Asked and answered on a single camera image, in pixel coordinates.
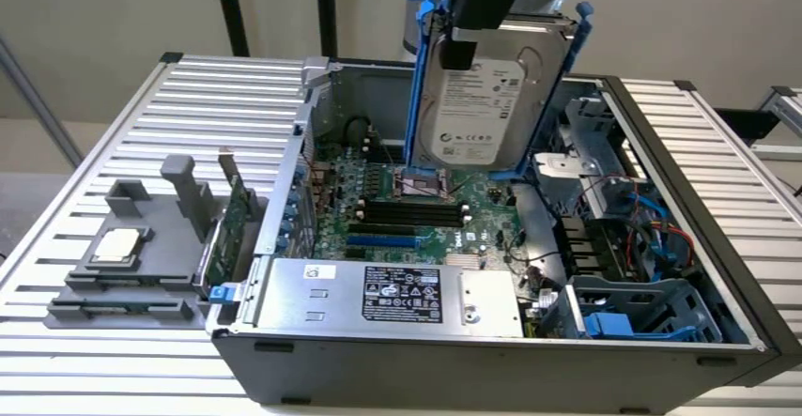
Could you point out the CPU socket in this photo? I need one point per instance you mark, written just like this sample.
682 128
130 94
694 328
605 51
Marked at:
424 181

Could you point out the green RAM stick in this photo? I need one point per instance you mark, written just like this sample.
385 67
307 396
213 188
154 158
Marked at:
117 308

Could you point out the black expansion slot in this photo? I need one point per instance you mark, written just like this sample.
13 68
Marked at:
382 229

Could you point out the hard disk with blue bracket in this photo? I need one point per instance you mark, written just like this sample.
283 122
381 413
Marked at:
489 106

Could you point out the silver CPU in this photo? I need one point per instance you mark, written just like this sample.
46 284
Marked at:
117 245

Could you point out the small chipset heatsink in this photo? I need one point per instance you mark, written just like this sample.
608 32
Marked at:
466 260

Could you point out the green graphics card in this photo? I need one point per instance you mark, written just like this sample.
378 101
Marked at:
233 228

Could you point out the silver power supply unit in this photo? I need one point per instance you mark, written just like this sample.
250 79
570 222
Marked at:
352 298

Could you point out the open black PC case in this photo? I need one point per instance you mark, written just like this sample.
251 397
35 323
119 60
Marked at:
477 369

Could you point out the blue expansion slot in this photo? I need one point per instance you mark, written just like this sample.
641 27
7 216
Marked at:
381 241

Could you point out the grey parts rack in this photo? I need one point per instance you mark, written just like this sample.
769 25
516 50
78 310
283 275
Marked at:
163 228

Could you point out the black RAM slot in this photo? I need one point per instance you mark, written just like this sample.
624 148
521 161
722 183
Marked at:
410 216
414 209
408 222
414 202

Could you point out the blue case latch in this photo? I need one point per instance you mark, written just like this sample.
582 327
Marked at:
223 294

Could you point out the green motherboard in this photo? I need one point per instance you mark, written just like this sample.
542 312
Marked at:
433 242

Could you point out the black pole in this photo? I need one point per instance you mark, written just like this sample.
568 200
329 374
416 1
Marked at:
231 10
326 12

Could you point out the black case fan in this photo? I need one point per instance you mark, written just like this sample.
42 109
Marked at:
356 129

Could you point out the grey plastic disk bay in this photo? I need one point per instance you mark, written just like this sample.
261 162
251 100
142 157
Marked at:
645 303

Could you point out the metal drive cage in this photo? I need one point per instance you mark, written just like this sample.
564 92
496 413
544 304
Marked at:
582 162

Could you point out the grey metal frame bar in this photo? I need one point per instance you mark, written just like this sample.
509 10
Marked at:
38 101

